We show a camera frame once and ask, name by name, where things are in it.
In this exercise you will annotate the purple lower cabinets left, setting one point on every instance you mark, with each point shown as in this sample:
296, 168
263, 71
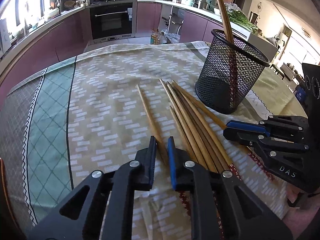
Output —
59, 39

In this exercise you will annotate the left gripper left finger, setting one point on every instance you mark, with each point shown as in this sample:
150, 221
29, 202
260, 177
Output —
101, 206

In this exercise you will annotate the green leafy vegetables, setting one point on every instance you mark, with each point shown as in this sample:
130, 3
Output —
238, 17

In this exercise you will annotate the lone wooden chopstick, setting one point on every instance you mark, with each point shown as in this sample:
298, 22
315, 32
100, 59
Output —
155, 131

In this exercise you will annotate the purple cabinets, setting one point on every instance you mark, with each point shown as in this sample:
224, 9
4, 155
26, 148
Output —
190, 24
59, 39

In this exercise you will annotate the black built-in oven stove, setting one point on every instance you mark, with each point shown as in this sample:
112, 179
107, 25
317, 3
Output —
112, 19

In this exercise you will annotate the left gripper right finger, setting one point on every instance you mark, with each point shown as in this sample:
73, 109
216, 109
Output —
222, 206

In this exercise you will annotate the dark sauce bottle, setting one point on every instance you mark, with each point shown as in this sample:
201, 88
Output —
162, 38

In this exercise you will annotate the cooking oil bottle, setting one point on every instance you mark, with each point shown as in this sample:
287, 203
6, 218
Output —
154, 38

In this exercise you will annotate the black mesh utensil cup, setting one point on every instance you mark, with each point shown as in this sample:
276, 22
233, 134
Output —
229, 72

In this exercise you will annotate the yellow green cloth mat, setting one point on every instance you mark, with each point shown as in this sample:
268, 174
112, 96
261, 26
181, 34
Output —
276, 96

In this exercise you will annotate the pink sleeve right forearm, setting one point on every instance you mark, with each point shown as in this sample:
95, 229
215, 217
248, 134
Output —
303, 219

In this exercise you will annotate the patterned beige green tablecloth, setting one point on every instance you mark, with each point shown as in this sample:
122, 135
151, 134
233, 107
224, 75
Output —
85, 114

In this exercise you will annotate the purple lower cabinets right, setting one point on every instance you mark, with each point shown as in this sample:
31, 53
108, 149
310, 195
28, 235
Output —
190, 24

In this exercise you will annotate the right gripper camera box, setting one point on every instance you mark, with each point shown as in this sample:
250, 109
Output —
312, 82

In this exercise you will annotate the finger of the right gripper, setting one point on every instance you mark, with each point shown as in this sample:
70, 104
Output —
245, 139
247, 126

